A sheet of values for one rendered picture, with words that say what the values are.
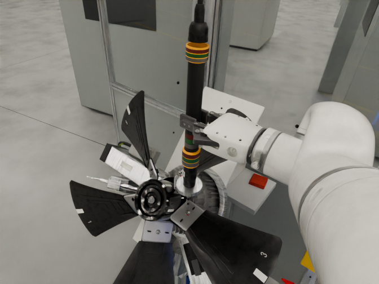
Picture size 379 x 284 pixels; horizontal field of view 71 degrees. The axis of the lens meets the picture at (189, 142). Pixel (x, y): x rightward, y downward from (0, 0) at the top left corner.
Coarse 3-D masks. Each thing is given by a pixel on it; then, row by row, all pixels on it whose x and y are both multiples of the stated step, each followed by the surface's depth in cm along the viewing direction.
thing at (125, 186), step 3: (90, 177) 107; (93, 177) 106; (99, 180) 104; (102, 180) 103; (105, 180) 102; (105, 183) 102; (123, 183) 98; (120, 186) 98; (123, 186) 97; (126, 186) 97; (129, 186) 97; (132, 186) 97; (126, 189) 97; (129, 189) 96; (132, 189) 96; (135, 189) 95
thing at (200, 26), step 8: (200, 8) 45; (200, 16) 46; (192, 24) 46; (200, 24) 46; (192, 32) 47; (200, 32) 46; (192, 40) 47; (200, 40) 47; (184, 168) 65; (192, 168) 64; (184, 176) 67; (192, 176) 66; (184, 184) 68; (192, 184) 68
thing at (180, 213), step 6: (186, 204) 79; (192, 204) 80; (180, 210) 78; (192, 210) 78; (198, 210) 78; (174, 216) 76; (180, 216) 76; (186, 216) 76; (192, 216) 76; (198, 216) 77; (174, 222) 74; (180, 222) 74; (186, 222) 75; (192, 222) 75; (186, 228) 73
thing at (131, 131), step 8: (136, 96) 88; (136, 104) 88; (136, 112) 87; (128, 120) 94; (136, 120) 87; (144, 120) 83; (128, 128) 96; (136, 128) 88; (144, 128) 83; (128, 136) 98; (136, 136) 89; (144, 136) 83; (136, 144) 92; (144, 144) 84; (144, 152) 84; (144, 160) 88
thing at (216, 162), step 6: (240, 114) 78; (204, 150) 79; (204, 156) 76; (210, 156) 74; (216, 156) 73; (204, 162) 74; (210, 162) 72; (216, 162) 71; (198, 168) 74; (204, 168) 72
